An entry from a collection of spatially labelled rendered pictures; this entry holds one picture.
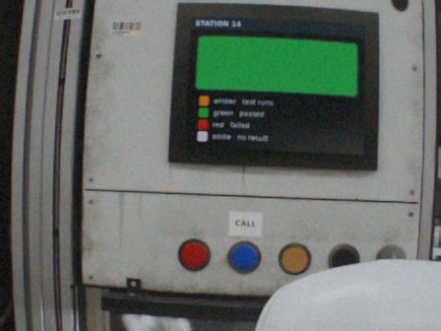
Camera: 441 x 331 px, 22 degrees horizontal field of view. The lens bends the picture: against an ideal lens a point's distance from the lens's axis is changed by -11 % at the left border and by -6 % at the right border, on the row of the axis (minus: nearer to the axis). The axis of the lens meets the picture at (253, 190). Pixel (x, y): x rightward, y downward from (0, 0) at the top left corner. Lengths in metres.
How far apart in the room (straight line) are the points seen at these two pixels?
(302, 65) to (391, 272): 0.59
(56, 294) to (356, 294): 0.71
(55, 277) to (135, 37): 0.33
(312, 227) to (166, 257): 0.18
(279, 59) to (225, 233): 0.22
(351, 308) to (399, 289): 0.04
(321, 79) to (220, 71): 0.12
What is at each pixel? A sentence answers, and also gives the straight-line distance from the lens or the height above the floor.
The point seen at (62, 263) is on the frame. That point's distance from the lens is 1.49.
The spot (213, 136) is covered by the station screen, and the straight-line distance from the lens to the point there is 1.42.
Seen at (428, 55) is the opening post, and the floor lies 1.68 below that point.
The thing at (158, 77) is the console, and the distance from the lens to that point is 1.44.
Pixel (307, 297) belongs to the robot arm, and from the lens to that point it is 0.87.
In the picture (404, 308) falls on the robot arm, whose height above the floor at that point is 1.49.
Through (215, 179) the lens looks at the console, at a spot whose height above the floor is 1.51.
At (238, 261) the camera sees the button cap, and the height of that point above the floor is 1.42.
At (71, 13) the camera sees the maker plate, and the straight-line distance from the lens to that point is 1.47.
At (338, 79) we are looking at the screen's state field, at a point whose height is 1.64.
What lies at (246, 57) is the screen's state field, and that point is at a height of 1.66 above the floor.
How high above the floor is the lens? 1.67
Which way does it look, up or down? 7 degrees down
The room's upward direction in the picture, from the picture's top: 2 degrees clockwise
